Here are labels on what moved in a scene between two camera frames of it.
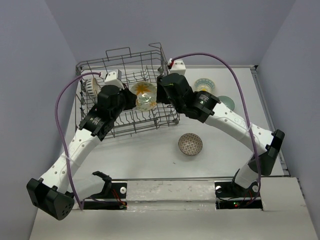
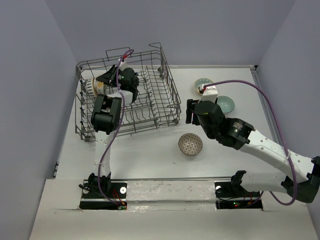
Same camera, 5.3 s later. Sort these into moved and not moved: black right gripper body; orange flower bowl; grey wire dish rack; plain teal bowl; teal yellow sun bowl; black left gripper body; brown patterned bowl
Moved: orange flower bowl; black left gripper body; black right gripper body
Not moved: brown patterned bowl; teal yellow sun bowl; plain teal bowl; grey wire dish rack
